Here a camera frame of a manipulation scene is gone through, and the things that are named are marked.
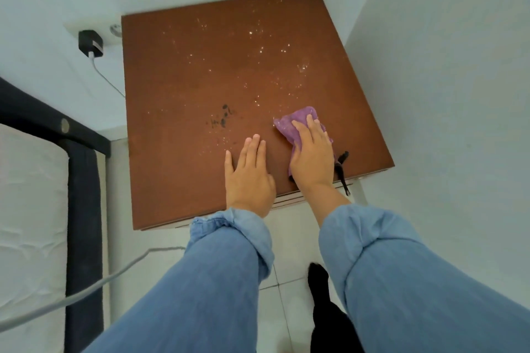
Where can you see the person's left forearm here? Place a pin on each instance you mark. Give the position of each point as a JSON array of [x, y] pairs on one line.
[[207, 282]]

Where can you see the person's left middle finger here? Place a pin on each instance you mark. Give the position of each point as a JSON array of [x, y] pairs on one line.
[[253, 152]]

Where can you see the person's right middle finger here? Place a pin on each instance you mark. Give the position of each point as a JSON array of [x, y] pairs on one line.
[[313, 126]]

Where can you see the white mattress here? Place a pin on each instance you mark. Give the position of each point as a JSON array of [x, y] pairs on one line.
[[31, 220]]

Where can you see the person's left little finger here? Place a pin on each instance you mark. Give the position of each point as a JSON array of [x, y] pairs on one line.
[[229, 166]]

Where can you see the person's left hand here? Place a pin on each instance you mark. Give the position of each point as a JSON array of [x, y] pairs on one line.
[[248, 185]]

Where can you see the black bed frame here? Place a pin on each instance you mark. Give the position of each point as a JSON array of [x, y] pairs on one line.
[[85, 220]]

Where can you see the person's right forearm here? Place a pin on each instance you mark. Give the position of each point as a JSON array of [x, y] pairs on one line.
[[393, 274]]

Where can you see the black charger plug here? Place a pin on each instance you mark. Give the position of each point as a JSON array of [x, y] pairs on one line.
[[91, 43]]

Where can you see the purple cleaning cloth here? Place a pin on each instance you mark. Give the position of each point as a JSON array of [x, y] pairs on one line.
[[290, 123]]

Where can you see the brown top side table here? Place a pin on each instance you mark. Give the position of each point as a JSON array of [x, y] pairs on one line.
[[198, 88]]

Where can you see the person's left thumb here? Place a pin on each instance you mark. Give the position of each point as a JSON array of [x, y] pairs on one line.
[[272, 186]]

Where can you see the white wall socket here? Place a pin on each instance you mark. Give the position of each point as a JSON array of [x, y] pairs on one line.
[[103, 28]]

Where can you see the person's black clad leg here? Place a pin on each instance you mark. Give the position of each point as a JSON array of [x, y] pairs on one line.
[[331, 319]]

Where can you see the person's right hand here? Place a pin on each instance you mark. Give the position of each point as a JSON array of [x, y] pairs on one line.
[[312, 158]]

